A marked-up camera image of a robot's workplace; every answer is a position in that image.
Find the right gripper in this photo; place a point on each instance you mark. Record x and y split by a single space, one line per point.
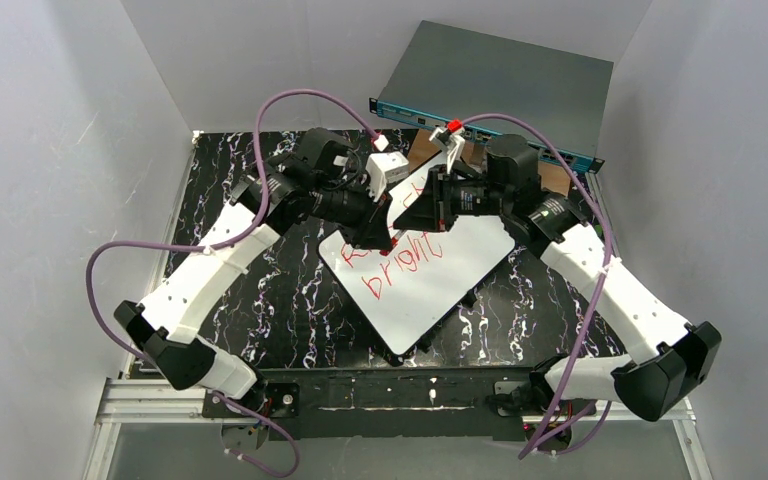
437 201

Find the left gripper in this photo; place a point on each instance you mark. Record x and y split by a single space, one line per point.
371 210

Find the white whiteboard black frame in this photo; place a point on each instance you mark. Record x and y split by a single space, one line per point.
405 293

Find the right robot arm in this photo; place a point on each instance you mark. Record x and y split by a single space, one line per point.
666 355

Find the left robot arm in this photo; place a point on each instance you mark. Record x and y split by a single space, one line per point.
322 178

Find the wooden board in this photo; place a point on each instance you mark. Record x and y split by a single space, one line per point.
553 177

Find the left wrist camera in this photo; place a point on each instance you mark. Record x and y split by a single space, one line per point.
384 168

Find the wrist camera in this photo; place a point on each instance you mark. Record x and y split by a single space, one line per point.
449 139
384 168

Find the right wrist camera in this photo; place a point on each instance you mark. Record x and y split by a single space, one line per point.
449 139

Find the blue network switch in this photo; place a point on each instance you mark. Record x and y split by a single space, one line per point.
448 73

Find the aluminium rail frame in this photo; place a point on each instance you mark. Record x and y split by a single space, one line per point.
331 403

